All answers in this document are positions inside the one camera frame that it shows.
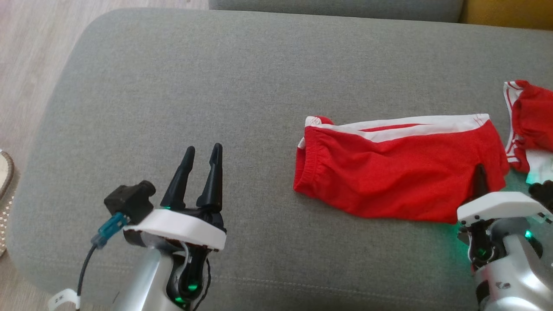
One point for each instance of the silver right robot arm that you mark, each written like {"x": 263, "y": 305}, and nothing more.
{"x": 518, "y": 276}

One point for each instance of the red white jersey shirt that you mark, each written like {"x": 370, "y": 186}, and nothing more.
{"x": 535, "y": 121}

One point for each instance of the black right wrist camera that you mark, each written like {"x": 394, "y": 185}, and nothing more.
{"x": 543, "y": 194}

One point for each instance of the red white shorts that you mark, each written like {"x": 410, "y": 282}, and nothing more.
{"x": 389, "y": 172}

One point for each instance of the large yellow cushion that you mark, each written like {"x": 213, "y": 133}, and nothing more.
{"x": 510, "y": 13}

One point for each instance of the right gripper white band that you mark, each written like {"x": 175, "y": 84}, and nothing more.
{"x": 501, "y": 205}

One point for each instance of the brown woven slipper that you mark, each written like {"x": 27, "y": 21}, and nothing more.
{"x": 5, "y": 177}

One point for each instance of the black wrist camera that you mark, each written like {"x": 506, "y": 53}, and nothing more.
{"x": 129, "y": 201}
{"x": 543, "y": 194}

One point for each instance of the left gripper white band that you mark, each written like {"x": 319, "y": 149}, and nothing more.
{"x": 181, "y": 229}

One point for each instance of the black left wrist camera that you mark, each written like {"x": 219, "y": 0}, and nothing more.
{"x": 129, "y": 201}

